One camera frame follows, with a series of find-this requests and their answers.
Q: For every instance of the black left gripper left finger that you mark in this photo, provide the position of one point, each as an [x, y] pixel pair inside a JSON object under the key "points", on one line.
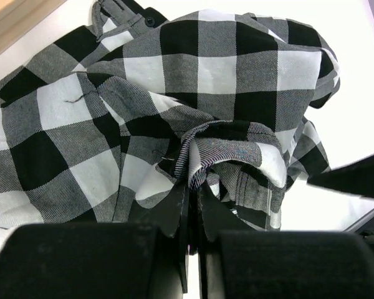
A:
{"points": [[144, 258]]}

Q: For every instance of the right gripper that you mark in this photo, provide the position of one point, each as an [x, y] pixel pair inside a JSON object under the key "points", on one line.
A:
{"points": [[355, 179]]}

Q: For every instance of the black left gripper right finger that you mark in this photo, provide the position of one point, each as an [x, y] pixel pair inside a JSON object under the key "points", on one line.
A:
{"points": [[236, 261]]}

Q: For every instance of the black white checkered shirt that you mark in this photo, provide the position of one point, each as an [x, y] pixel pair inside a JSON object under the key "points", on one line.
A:
{"points": [[111, 116]]}

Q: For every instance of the wooden clothes rack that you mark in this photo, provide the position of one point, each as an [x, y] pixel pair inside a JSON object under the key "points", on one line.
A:
{"points": [[17, 17]]}

